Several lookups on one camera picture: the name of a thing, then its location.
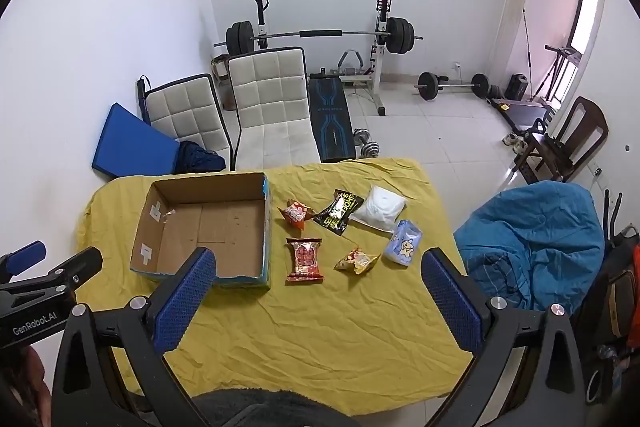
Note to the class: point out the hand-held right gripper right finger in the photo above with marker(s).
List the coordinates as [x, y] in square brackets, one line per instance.
[450, 302]

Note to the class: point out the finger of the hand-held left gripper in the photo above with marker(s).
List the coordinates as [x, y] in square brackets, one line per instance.
[65, 269]
[25, 257]

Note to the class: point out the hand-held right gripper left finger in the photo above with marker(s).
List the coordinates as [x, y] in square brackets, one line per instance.
[185, 302]

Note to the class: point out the light blue tissue pack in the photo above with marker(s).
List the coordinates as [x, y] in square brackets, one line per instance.
[404, 244]

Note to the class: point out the cardboard box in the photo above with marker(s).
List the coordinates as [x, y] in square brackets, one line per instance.
[220, 227]

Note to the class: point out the yellow panda print snack packet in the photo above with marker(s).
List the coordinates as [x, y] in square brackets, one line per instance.
[356, 261]

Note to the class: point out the white soft plastic bag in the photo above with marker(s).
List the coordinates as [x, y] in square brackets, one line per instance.
[377, 209]

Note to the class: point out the red panda print snack packet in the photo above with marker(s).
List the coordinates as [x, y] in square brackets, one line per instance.
[296, 214]

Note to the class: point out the black snack packet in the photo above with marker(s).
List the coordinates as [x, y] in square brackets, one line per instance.
[339, 212]

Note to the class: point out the blue bedding bundle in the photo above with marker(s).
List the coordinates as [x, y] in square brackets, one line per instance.
[530, 247]

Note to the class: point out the yellow tablecloth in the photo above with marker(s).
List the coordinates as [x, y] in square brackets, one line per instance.
[310, 332]

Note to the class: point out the blue foam mat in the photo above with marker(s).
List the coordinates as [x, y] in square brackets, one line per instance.
[130, 147]

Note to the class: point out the dark blue cloth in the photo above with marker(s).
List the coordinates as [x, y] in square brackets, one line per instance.
[197, 159]

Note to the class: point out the dark grey fuzzy cloth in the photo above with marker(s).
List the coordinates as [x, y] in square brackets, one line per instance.
[280, 409]

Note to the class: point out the black luggage pile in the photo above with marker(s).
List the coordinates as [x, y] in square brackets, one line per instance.
[615, 302]

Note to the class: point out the white shoe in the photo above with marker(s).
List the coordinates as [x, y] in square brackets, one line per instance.
[509, 139]
[520, 147]

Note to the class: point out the chrome dumbbell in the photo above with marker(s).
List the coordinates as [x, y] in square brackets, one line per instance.
[361, 136]
[370, 150]

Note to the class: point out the black pole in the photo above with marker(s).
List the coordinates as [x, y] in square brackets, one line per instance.
[143, 99]

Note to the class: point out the small white padded chair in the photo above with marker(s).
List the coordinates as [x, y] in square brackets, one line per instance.
[182, 112]

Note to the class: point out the black treadmill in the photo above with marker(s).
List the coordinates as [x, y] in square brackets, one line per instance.
[525, 109]

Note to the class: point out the large white padded chair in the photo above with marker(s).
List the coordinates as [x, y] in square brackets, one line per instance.
[272, 107]

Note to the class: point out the short barbell with plates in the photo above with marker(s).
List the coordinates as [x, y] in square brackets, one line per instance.
[452, 84]

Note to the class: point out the black weight bench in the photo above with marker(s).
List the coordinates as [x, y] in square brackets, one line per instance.
[327, 117]

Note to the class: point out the dark wooden chair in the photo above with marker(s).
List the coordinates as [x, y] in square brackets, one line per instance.
[590, 127]

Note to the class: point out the small black bag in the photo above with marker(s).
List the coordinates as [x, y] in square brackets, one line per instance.
[517, 87]

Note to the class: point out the brown storage box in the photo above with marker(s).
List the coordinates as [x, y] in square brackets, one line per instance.
[218, 67]

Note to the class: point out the long metal bar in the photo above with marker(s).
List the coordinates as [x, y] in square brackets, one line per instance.
[526, 42]

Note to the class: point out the barbell with black plates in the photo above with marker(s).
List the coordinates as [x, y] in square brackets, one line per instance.
[320, 32]

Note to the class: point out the window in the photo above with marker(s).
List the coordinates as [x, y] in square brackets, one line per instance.
[586, 17]

